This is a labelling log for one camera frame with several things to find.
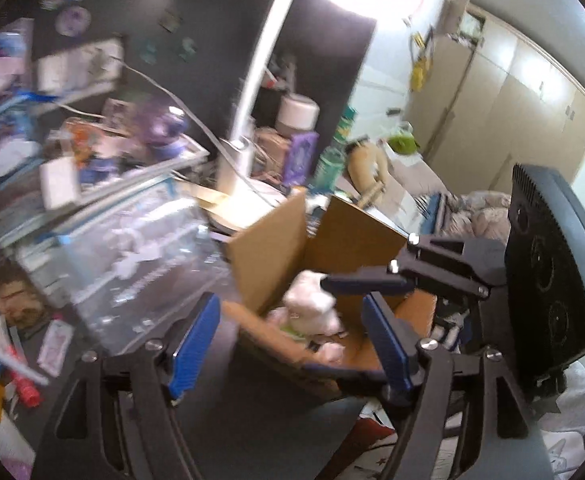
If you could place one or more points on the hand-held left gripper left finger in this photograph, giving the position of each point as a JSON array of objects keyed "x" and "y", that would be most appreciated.
[{"x": 195, "y": 355}]

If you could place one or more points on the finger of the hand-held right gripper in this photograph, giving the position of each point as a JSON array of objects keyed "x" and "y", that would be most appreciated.
[
  {"x": 442, "y": 250},
  {"x": 362, "y": 283}
]

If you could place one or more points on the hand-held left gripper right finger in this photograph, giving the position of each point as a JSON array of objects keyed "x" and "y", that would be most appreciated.
[{"x": 385, "y": 345}]

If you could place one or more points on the pink fluffy pompom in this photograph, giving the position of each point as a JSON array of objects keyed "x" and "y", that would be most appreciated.
[{"x": 307, "y": 302}]

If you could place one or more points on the cardboard box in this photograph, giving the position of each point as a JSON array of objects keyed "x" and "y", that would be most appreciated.
[{"x": 267, "y": 250}]

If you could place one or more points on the beige patterned blanket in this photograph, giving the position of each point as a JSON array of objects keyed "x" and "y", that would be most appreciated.
[{"x": 477, "y": 215}]

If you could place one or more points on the clear pouch with white bow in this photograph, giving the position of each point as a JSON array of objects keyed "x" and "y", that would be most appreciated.
[{"x": 137, "y": 270}]

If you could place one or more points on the tan plush toy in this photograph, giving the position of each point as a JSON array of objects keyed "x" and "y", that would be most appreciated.
[{"x": 367, "y": 167}]

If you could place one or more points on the green frog plush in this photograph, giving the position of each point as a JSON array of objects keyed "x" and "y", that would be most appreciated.
[{"x": 403, "y": 141}]

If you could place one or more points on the green bottle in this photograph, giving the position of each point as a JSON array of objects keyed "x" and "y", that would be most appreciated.
[{"x": 332, "y": 160}]

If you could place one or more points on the purple box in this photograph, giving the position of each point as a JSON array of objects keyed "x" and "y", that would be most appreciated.
[{"x": 300, "y": 159}]

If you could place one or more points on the pink and white sachet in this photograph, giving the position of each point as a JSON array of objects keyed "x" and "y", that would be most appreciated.
[{"x": 55, "y": 345}]

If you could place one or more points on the white printed bedsheet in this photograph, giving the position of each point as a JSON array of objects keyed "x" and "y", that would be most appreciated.
[{"x": 582, "y": 425}]

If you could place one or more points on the pink bottle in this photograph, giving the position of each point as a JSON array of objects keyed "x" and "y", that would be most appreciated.
[{"x": 25, "y": 385}]

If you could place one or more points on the beige wardrobe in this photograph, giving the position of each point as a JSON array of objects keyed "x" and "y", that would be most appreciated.
[{"x": 512, "y": 90}]

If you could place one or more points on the white cylindrical humidifier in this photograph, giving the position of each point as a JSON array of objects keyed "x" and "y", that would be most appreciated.
[{"x": 297, "y": 114}]

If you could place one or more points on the yellow hanging plush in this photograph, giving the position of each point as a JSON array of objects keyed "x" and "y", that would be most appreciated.
[{"x": 420, "y": 67}]

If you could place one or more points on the illustrated card stand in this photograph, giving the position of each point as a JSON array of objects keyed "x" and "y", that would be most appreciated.
[{"x": 7, "y": 292}]

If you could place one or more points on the small white box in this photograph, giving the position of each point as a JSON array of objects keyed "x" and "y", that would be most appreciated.
[{"x": 60, "y": 182}]

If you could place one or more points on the purple snow globe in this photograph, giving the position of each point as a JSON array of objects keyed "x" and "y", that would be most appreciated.
[{"x": 165, "y": 132}]

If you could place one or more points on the white desk lamp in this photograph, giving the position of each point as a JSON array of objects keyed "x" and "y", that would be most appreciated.
[{"x": 257, "y": 75}]

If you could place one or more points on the white power strip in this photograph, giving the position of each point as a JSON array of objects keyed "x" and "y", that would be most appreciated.
[{"x": 80, "y": 65}]

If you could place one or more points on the pink character box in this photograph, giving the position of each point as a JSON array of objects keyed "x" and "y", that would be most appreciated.
[{"x": 0, "y": 65}]

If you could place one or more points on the round character sticker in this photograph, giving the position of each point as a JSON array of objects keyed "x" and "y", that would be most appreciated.
[{"x": 72, "y": 21}]

